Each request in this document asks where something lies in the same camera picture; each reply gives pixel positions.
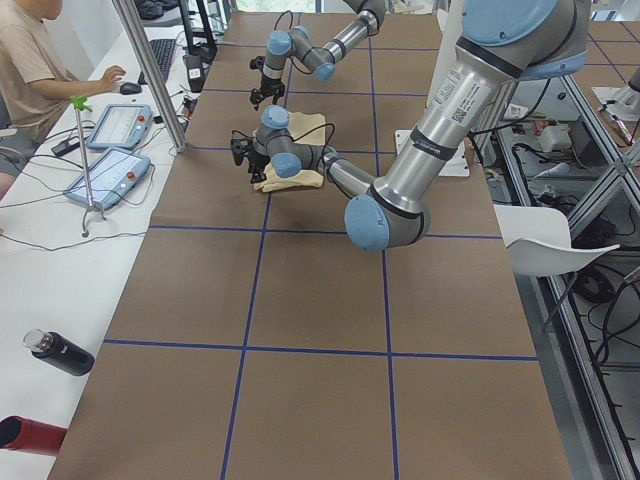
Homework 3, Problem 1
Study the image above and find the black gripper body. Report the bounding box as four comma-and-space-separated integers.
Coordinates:
250, 76, 284, 103
248, 150, 268, 175

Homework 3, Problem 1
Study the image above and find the cream long-sleeve printed shirt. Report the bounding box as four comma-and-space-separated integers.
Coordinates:
252, 111, 327, 194

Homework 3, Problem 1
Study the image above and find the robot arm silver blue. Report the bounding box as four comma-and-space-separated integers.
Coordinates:
249, 0, 386, 110
230, 1, 591, 251

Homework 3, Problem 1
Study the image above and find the person right hand on mouse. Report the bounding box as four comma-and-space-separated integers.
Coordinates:
99, 65, 126, 93

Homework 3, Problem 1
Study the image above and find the black computer keyboard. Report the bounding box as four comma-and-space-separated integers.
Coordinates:
149, 38, 176, 82

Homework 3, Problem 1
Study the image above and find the black computer mouse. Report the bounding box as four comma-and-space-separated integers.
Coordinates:
119, 82, 142, 96

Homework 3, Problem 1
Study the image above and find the far blue teach pendant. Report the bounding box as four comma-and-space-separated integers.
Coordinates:
85, 104, 153, 151

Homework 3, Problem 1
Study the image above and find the blue teach pendant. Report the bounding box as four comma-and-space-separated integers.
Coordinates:
85, 104, 153, 151
89, 148, 151, 210

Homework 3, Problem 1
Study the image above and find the near blue teach pendant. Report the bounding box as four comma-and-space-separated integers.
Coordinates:
89, 148, 151, 210

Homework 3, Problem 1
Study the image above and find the green clip metal stand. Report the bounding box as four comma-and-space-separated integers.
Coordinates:
69, 95, 105, 239

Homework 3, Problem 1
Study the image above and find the seated person beige shirt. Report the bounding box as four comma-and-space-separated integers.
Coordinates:
0, 0, 127, 151

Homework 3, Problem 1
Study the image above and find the black water bottle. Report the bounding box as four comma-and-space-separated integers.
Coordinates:
23, 329, 95, 376

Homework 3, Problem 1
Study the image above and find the white plastic chair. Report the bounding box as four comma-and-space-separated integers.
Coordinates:
494, 205, 620, 277

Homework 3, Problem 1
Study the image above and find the red water bottle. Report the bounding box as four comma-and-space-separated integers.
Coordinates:
1, 416, 67, 456

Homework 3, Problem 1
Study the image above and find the aluminium frame post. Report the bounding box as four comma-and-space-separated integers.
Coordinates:
112, 0, 187, 153

